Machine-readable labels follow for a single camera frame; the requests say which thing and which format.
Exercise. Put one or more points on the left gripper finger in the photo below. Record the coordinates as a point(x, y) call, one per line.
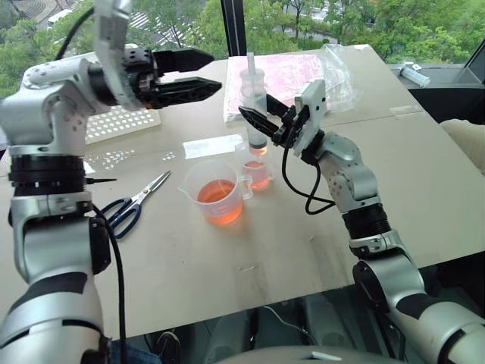
point(182, 60)
point(185, 93)

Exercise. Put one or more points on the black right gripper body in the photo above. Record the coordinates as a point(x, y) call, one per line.
point(288, 130)

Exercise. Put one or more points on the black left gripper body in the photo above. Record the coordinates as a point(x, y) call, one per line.
point(142, 74)

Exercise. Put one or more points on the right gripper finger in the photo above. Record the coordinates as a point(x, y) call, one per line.
point(261, 123)
point(276, 106)

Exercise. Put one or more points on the large clear plastic syringe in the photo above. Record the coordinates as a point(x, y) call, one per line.
point(253, 85)

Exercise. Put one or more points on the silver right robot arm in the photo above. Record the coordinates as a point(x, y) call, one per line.
point(348, 159)

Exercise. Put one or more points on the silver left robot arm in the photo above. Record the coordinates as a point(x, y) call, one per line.
point(45, 110)

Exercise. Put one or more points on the small clear measuring cup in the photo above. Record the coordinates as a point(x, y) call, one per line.
point(259, 176)

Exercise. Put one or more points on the large clear measuring cup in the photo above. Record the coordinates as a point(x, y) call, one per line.
point(219, 197)

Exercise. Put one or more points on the packaged clear syringe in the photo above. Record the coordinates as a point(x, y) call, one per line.
point(413, 76)

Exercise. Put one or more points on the pink sheet in plastic bag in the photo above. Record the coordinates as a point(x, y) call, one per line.
point(288, 72)

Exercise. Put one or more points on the white perforated board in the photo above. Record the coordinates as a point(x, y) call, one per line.
point(125, 123)

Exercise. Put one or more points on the flat clear plastic wrapper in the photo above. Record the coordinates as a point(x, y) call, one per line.
point(208, 146)

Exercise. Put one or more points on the clear plastic bag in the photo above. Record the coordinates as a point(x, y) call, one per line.
point(341, 79)

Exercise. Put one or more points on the thin black pointed stick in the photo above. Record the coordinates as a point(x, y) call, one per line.
point(100, 181)

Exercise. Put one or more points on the black side cabinet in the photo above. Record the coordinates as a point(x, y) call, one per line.
point(451, 91)

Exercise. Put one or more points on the beige cushion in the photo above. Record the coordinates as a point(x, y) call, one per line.
point(466, 140)

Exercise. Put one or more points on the dark rounded shape under table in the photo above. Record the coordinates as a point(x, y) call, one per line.
point(326, 322)

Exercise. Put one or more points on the grey robot torso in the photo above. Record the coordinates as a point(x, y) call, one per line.
point(295, 355)

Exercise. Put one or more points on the black shoe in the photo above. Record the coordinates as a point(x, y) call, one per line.
point(168, 347)

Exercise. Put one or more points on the blue jeans leg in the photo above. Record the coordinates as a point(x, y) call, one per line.
point(132, 352)

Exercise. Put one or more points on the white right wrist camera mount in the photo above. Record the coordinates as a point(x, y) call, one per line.
point(312, 110)

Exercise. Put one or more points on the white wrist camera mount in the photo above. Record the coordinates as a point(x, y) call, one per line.
point(312, 110)
point(113, 57)

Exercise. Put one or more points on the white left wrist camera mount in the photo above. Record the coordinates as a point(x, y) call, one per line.
point(113, 57)

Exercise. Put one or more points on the black window frame post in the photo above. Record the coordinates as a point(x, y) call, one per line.
point(233, 26)

